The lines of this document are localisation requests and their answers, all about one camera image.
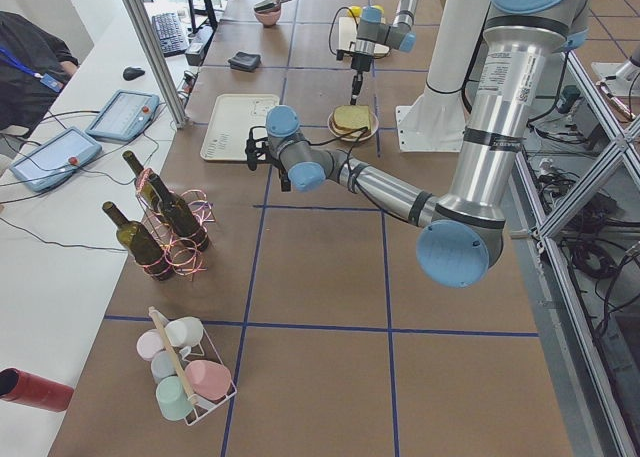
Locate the pink bowl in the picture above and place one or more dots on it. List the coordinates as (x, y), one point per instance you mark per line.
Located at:
(268, 15)

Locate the white cup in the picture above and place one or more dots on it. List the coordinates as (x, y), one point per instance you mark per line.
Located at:
(185, 331)

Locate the dark wine bottle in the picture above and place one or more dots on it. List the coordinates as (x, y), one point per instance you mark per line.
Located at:
(140, 243)
(178, 214)

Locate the lilac cup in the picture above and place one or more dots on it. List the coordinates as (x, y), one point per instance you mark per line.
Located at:
(149, 344)

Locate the wooden cutting board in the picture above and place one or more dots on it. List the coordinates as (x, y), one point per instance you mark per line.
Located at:
(347, 30)

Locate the blue teach pendant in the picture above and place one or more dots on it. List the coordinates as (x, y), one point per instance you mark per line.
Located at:
(55, 161)
(124, 116)

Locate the black computer mouse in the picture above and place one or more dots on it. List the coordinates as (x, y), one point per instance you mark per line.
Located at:
(132, 73)

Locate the dark wine bottle upper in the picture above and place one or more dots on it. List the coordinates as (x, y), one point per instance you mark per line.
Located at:
(178, 214)

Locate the grey folded cloth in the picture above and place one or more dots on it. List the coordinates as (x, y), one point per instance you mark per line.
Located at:
(247, 62)

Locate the cream bear tray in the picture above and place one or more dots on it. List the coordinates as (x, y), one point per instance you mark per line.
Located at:
(232, 117)

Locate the dark wine bottle lower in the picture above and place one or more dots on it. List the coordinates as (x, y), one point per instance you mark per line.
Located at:
(140, 243)

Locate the blue teach pendant far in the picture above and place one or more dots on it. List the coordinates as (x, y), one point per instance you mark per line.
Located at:
(124, 116)

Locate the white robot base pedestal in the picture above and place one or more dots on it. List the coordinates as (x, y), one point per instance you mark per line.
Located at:
(436, 120)

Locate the black keyboard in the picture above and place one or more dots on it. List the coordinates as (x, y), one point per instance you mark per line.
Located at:
(170, 33)

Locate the white round plate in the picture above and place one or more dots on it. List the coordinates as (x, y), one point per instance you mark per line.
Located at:
(374, 125)

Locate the aluminium frame post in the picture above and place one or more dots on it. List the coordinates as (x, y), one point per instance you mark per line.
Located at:
(151, 47)

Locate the seated person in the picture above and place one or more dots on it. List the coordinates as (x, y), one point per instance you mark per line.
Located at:
(35, 67)

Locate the white wire cup rack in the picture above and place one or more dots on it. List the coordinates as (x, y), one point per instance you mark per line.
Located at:
(181, 357)

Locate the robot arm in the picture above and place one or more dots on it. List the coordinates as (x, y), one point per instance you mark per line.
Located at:
(371, 31)
(461, 231)

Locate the copper wire bottle rack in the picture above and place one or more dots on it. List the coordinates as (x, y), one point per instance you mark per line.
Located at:
(181, 253)

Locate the yellow lemon left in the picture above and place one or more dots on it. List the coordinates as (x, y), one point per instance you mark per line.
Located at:
(355, 11)

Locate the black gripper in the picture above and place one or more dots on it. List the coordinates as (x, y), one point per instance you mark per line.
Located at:
(359, 63)
(283, 175)

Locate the blue teach pendant near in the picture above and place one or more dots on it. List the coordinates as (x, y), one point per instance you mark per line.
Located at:
(55, 161)

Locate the mint green cup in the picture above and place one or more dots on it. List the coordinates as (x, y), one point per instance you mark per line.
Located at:
(172, 399)

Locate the pink cup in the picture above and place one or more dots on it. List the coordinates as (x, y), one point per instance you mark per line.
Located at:
(209, 379)

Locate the grey blue cup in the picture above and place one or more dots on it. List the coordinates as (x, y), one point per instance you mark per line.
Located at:
(162, 366)

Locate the red cylinder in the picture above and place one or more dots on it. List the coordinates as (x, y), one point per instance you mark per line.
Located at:
(28, 389)

